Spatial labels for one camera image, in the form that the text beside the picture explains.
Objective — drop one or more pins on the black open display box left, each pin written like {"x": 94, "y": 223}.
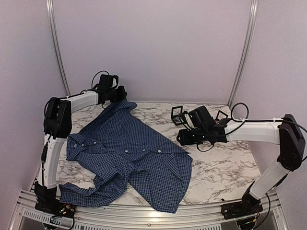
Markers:
{"x": 177, "y": 115}

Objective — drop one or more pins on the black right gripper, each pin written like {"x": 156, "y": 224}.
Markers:
{"x": 184, "y": 140}

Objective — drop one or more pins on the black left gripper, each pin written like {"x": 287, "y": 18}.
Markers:
{"x": 122, "y": 96}

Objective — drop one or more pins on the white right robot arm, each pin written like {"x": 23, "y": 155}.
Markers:
{"x": 285, "y": 132}

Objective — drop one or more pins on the black open display box right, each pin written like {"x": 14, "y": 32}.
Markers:
{"x": 220, "y": 115}

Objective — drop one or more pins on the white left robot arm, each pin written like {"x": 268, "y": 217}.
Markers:
{"x": 57, "y": 127}

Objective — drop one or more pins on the black open display box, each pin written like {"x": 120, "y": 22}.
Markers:
{"x": 177, "y": 115}
{"x": 220, "y": 115}

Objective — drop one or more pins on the black wrist camera on right gripper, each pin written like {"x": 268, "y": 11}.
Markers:
{"x": 184, "y": 120}

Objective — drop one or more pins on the blue plaid shirt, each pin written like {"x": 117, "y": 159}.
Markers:
{"x": 122, "y": 150}

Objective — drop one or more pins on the aluminium front frame rail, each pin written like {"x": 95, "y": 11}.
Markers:
{"x": 132, "y": 217}

